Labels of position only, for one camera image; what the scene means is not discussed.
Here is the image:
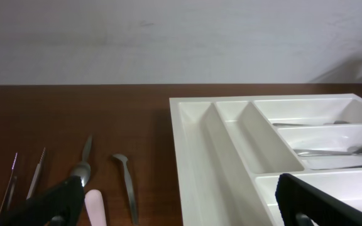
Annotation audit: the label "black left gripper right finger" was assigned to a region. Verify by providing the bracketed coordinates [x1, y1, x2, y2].
[275, 173, 362, 226]

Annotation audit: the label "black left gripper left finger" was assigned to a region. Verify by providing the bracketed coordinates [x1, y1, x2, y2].
[0, 176, 85, 226]

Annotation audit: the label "silver fork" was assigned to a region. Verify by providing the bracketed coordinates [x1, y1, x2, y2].
[294, 145, 362, 156]
[312, 164, 362, 170]

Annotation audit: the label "large silver spoon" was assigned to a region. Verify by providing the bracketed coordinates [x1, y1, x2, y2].
[272, 121, 350, 127]

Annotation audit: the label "pink plastic knife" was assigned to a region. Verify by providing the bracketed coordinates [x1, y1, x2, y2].
[85, 190, 107, 226]

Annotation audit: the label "small silver teaspoon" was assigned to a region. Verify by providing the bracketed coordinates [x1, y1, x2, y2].
[70, 134, 93, 187]

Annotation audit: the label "metal tweezers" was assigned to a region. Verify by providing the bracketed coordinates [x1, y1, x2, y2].
[0, 148, 46, 214]

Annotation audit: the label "small bent metal spoon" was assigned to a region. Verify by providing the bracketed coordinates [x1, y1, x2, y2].
[112, 154, 139, 225]

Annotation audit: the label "white plastic cutlery tray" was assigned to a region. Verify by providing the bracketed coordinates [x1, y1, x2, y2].
[170, 94, 362, 225]

